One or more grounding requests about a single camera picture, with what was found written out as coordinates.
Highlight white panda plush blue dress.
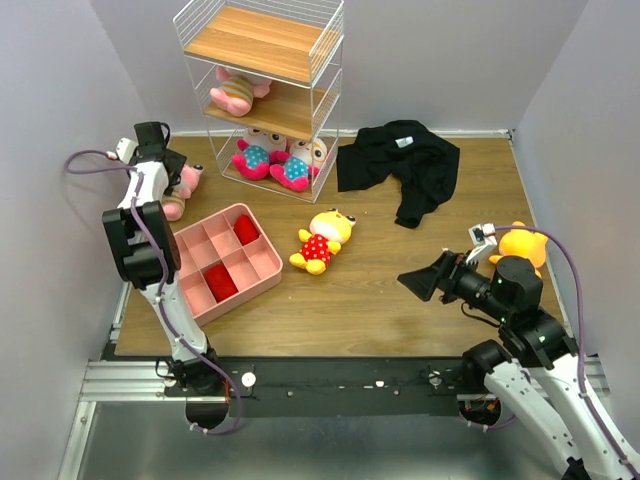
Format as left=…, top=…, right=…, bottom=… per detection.
left=232, top=127, right=288, bottom=181

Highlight pink frog plush striped shirt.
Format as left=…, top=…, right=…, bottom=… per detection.
left=209, top=66, right=272, bottom=117

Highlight white panda plush yellow glasses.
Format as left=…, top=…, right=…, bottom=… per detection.
left=269, top=138, right=328, bottom=193

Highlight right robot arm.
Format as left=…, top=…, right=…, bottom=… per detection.
left=398, top=250, right=639, bottom=479

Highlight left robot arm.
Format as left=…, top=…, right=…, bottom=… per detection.
left=102, top=121, right=222, bottom=395

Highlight orange plush red dotted dress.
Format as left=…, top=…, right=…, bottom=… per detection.
left=489, top=221, right=548, bottom=278

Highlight red item in tray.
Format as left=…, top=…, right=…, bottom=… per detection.
left=233, top=214, right=260, bottom=246
left=203, top=263, right=238, bottom=302

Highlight black crumpled cloth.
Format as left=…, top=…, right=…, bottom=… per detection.
left=336, top=120, right=460, bottom=229

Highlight pink divided storage tray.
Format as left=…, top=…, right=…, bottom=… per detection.
left=175, top=203, right=283, bottom=326

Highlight yellow plush red dotted dress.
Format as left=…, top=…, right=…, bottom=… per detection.
left=289, top=209, right=356, bottom=275

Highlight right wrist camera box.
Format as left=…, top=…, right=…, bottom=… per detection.
left=465, top=223, right=498, bottom=265

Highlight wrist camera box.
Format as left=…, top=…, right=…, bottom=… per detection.
left=465, top=223, right=498, bottom=265
left=115, top=137, right=139, bottom=164

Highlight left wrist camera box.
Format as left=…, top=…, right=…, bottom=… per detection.
left=115, top=137, right=139, bottom=164

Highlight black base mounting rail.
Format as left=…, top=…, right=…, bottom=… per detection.
left=156, top=356, right=499, bottom=421

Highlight white wire shelf rack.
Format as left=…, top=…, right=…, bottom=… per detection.
left=173, top=1, right=344, bottom=202

